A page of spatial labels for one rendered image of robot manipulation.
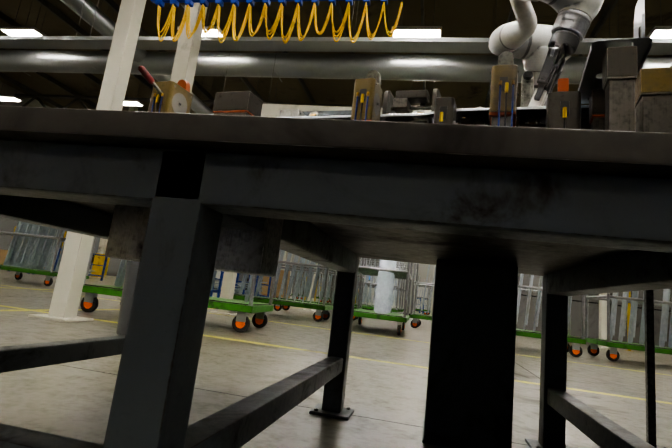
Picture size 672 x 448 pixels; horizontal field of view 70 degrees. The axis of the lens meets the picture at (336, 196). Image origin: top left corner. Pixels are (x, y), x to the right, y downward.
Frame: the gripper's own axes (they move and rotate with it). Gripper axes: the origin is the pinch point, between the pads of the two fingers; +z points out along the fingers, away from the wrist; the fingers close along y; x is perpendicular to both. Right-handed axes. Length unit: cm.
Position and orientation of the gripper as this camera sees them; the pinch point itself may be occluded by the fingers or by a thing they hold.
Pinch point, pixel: (537, 103)
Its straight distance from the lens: 144.9
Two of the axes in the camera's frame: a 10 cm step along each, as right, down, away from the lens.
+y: -4.8, -2.6, -8.4
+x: 7.7, 3.2, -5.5
